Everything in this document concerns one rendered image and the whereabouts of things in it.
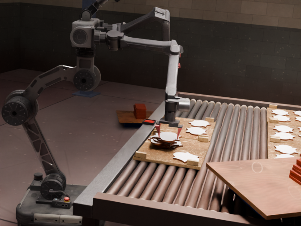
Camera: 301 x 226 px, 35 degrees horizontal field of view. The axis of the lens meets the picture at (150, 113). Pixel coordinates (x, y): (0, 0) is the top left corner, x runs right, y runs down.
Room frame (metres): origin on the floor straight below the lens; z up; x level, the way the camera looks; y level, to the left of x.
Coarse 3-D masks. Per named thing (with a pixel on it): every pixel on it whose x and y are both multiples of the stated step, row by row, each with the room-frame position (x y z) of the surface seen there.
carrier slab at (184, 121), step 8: (184, 120) 3.00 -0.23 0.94; (192, 120) 3.01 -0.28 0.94; (200, 120) 3.02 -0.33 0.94; (160, 128) 2.78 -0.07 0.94; (168, 128) 2.79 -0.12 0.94; (176, 128) 2.81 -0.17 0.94; (184, 128) 2.82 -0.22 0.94; (208, 128) 2.85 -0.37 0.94; (184, 136) 2.66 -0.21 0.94; (192, 136) 2.67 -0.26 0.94
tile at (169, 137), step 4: (168, 132) 2.49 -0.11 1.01; (160, 136) 2.41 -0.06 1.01; (164, 136) 2.42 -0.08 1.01; (168, 136) 2.42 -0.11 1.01; (172, 136) 2.43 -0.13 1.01; (176, 136) 2.43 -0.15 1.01; (180, 136) 2.44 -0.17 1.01; (164, 140) 2.36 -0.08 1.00; (168, 140) 2.35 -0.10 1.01; (172, 140) 2.36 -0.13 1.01; (176, 140) 2.38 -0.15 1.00
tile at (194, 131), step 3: (186, 129) 2.79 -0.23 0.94; (189, 129) 2.77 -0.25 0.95; (192, 129) 2.78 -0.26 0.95; (195, 129) 2.78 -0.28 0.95; (198, 129) 2.79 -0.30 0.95; (201, 129) 2.79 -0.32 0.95; (186, 132) 2.73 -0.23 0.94; (189, 132) 2.72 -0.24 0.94; (192, 132) 2.71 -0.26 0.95; (195, 132) 2.72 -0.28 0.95; (198, 132) 2.72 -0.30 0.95; (201, 132) 2.73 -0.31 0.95; (204, 132) 2.73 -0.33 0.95; (195, 135) 2.69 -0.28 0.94
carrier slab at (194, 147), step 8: (144, 144) 2.46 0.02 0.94; (152, 144) 2.47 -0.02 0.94; (184, 144) 2.51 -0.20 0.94; (192, 144) 2.52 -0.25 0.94; (200, 144) 2.53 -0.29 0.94; (208, 144) 2.54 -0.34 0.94; (152, 152) 2.35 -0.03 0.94; (160, 152) 2.36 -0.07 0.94; (168, 152) 2.36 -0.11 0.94; (184, 152) 2.38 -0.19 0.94; (192, 152) 2.39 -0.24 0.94; (200, 152) 2.40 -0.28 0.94; (144, 160) 2.25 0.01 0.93; (152, 160) 2.24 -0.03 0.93; (160, 160) 2.24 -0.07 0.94; (168, 160) 2.25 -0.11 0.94; (176, 160) 2.26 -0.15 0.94; (200, 160) 2.28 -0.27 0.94; (192, 168) 2.20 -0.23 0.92; (200, 168) 2.19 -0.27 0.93
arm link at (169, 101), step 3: (168, 99) 2.38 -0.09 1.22; (171, 99) 2.38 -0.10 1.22; (174, 99) 2.39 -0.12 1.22; (165, 102) 2.38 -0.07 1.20; (168, 102) 2.36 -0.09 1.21; (171, 102) 2.36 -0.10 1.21; (174, 102) 2.36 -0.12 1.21; (177, 102) 2.38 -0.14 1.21; (165, 105) 2.37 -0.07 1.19; (168, 105) 2.36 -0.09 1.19; (171, 105) 2.36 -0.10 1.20; (174, 105) 2.36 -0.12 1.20; (177, 105) 2.37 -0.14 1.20; (165, 108) 2.37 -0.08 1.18; (168, 108) 2.36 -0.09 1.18; (171, 108) 2.35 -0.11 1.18; (174, 108) 2.36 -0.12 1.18; (177, 108) 2.37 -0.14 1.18; (171, 111) 2.37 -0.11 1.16
